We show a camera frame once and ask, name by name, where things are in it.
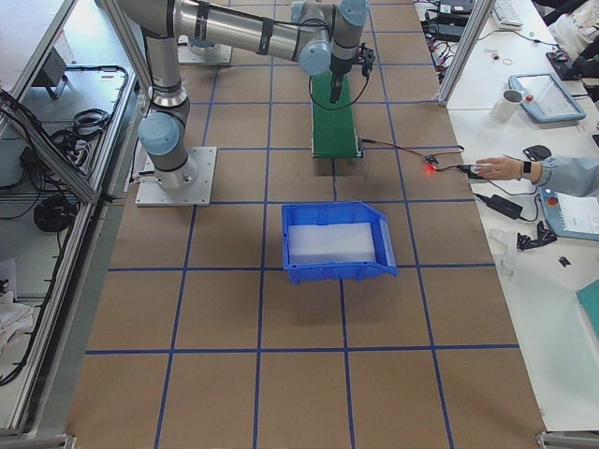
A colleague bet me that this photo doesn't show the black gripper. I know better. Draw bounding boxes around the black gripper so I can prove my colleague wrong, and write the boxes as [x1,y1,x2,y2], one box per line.
[329,58,351,104]

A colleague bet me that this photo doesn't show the person's forearm blue sleeve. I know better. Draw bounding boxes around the person's forearm blue sleeve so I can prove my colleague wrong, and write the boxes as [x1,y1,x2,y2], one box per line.
[518,157,598,197]

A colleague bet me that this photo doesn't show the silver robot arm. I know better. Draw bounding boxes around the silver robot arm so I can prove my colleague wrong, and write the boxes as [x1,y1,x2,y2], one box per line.
[123,1,374,191]

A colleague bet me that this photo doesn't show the person's hand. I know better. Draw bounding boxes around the person's hand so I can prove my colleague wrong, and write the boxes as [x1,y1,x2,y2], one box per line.
[475,156,524,181]

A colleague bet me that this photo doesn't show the green conveyor belt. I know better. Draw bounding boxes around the green conveyor belt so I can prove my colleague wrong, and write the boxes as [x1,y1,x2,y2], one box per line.
[310,71,363,159]

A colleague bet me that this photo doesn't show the small black controller board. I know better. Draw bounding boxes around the small black controller board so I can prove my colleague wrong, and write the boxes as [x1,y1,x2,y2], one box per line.
[423,154,439,173]

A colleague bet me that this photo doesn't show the blue plastic bin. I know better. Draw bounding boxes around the blue plastic bin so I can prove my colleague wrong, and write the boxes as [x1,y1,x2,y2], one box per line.
[282,201,398,284]

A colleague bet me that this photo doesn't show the white mug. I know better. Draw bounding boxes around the white mug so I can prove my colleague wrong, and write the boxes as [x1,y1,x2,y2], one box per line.
[490,89,523,122]

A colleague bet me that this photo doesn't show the teach pendant tablet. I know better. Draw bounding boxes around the teach pendant tablet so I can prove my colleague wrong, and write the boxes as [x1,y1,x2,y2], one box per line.
[538,187,599,241]
[508,73,586,123]

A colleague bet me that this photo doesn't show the black power adapter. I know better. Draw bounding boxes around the black power adapter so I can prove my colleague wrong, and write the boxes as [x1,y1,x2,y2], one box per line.
[486,195,522,220]

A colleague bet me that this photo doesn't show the red black power cable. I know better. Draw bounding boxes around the red black power cable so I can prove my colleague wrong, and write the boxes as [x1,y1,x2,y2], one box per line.
[359,136,474,173]

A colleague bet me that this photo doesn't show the aluminium frame post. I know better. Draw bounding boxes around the aluminium frame post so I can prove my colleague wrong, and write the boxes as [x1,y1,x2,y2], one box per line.
[436,0,494,106]

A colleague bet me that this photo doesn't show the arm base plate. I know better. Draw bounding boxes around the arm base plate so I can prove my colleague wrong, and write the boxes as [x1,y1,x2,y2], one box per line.
[135,147,217,207]

